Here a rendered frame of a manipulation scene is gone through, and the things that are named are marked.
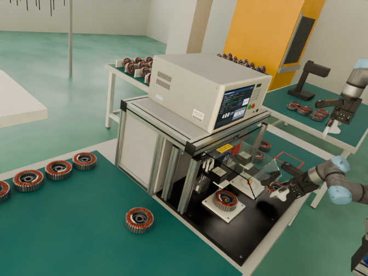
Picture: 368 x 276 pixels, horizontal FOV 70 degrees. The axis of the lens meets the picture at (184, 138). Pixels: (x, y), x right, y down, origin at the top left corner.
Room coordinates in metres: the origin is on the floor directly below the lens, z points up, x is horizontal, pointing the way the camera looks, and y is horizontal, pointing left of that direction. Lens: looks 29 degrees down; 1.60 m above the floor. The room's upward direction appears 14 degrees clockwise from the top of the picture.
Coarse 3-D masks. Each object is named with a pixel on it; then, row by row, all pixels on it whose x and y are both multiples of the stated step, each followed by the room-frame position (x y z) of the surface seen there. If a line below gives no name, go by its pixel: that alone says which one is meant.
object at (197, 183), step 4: (196, 180) 1.02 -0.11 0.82; (204, 180) 1.03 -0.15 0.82; (208, 180) 1.04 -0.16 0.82; (196, 184) 1.01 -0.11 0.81; (200, 184) 1.00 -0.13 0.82; (204, 184) 1.01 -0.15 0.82; (208, 184) 1.04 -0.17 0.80; (200, 188) 0.99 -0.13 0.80; (204, 188) 1.02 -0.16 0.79; (200, 192) 1.00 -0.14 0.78
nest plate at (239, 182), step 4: (240, 176) 1.20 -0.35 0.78; (232, 180) 1.15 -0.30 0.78; (236, 180) 1.15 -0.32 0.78; (240, 180) 1.16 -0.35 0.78; (244, 180) 1.17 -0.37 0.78; (232, 184) 1.12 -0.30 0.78; (236, 184) 1.12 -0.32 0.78; (240, 184) 1.13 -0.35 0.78; (244, 184) 1.14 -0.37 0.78; (240, 188) 1.09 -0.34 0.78; (244, 188) 1.10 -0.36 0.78; (248, 188) 1.11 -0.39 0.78; (244, 192) 1.08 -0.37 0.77; (248, 192) 1.08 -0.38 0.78; (252, 196) 1.06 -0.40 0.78
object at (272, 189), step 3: (276, 183) 1.11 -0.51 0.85; (279, 183) 1.11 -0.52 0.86; (273, 186) 1.09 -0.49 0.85; (276, 186) 1.09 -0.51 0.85; (279, 186) 1.10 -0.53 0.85; (282, 186) 1.09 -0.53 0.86; (270, 189) 1.05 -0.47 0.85; (273, 189) 1.05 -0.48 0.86; (276, 189) 1.07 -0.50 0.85; (267, 192) 1.05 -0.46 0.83; (270, 192) 1.04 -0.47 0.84; (276, 198) 1.02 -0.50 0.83
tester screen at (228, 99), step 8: (248, 88) 1.13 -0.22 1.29; (224, 96) 0.97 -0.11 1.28; (232, 96) 1.03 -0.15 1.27; (240, 96) 1.09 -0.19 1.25; (248, 96) 1.15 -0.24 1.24; (224, 104) 0.99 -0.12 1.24; (232, 104) 1.04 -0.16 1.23; (224, 112) 1.00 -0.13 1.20; (232, 112) 1.06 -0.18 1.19; (216, 120) 0.97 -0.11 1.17; (232, 120) 1.09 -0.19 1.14
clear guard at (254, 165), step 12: (240, 144) 1.03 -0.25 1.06; (216, 156) 0.88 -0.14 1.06; (228, 156) 0.90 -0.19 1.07; (240, 156) 0.92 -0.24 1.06; (252, 156) 0.95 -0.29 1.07; (264, 156) 0.97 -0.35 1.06; (228, 168) 0.82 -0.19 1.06; (240, 168) 0.84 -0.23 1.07; (252, 168) 0.86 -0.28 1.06; (264, 168) 0.89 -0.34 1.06; (276, 168) 0.94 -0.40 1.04; (252, 180) 0.79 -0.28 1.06; (276, 180) 0.90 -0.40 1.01; (252, 192) 0.76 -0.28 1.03
